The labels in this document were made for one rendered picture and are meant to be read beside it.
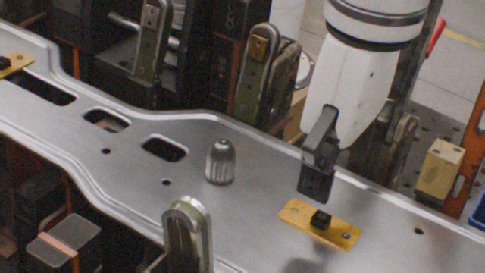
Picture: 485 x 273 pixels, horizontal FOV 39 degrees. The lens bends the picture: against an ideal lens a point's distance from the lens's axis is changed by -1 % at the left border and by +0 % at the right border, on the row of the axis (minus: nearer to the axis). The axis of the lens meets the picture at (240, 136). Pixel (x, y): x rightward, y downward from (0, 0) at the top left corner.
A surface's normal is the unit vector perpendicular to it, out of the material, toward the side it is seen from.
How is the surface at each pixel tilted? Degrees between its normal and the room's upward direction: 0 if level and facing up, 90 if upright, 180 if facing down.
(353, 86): 84
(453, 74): 0
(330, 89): 88
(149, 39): 78
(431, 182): 90
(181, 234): 102
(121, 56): 0
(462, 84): 0
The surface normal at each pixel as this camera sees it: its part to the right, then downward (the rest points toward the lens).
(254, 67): -0.49, 0.27
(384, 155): -0.53, 0.45
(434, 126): 0.11, -0.80
